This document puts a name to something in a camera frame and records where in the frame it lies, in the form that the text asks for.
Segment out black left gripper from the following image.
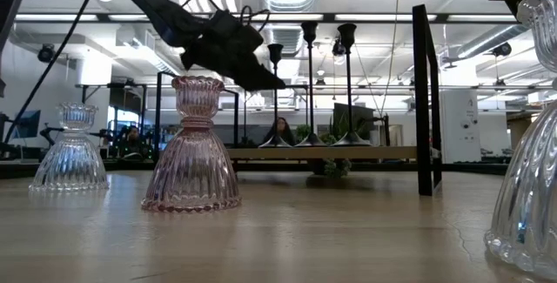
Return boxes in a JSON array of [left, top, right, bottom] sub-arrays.
[[180, 10, 286, 92]]

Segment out black metal candlestick holder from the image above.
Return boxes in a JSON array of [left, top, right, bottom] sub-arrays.
[[258, 43, 293, 149], [294, 20, 327, 147], [329, 23, 373, 147]]

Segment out pink glass candle holder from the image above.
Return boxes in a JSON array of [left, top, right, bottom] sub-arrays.
[[141, 75, 243, 213]]

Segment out clear glass candle holder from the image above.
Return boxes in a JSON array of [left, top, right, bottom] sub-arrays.
[[484, 0, 557, 280], [28, 102, 110, 192]]

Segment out person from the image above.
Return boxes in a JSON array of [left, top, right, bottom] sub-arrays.
[[265, 116, 297, 147], [119, 125, 151, 160]]

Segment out dark computer monitor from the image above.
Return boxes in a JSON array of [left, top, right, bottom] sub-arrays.
[[332, 102, 375, 145]]

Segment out potted artificial succulent plant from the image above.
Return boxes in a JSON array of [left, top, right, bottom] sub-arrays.
[[298, 115, 371, 179]]

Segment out white cabinet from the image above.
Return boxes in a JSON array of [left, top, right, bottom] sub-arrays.
[[439, 89, 482, 165]]

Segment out lit computer monitor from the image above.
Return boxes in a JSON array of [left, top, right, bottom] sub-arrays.
[[11, 109, 42, 139]]

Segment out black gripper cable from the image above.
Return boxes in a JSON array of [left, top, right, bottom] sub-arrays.
[[180, 0, 271, 31]]

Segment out wooden shelf with black frame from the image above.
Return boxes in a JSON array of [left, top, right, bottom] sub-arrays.
[[154, 3, 443, 197]]

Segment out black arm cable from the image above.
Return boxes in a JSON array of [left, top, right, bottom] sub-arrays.
[[3, 0, 104, 144]]

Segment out black aluminium table frame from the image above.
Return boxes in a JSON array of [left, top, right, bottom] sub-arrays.
[[0, 0, 510, 179]]

